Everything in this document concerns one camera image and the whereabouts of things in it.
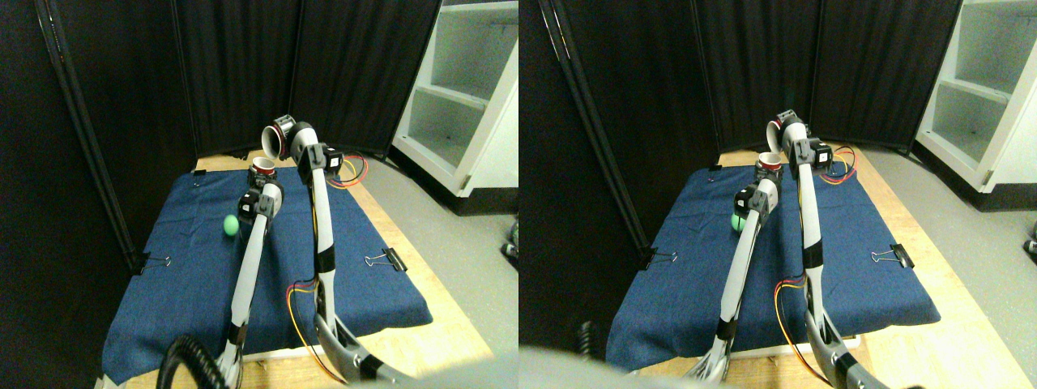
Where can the red cup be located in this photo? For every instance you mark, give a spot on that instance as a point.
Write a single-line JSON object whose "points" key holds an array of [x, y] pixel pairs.
{"points": [[769, 166], [272, 141], [775, 138], [264, 166]]}

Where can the green ball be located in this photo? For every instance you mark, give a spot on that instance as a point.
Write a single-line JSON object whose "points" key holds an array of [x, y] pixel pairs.
{"points": [[737, 222], [232, 226]]}

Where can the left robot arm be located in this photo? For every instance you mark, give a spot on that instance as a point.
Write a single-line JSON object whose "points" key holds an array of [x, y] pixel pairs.
{"points": [[741, 271], [249, 275]]}

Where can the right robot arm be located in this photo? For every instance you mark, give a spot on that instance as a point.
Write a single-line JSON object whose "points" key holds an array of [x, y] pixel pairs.
{"points": [[808, 211], [322, 219]]}

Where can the dark blue cloth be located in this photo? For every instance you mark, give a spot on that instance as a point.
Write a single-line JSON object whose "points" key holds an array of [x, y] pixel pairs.
{"points": [[162, 308], [664, 308]]}

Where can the white shelf unit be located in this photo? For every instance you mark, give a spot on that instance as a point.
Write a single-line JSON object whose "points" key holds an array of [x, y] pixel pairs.
{"points": [[454, 97], [972, 89]]}

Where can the black curtain stand pole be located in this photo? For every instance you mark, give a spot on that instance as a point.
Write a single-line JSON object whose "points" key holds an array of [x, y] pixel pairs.
{"points": [[595, 130], [89, 138]]}

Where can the small dark object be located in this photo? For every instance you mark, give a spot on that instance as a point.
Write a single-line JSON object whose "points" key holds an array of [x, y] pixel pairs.
{"points": [[511, 241], [1030, 240]]}

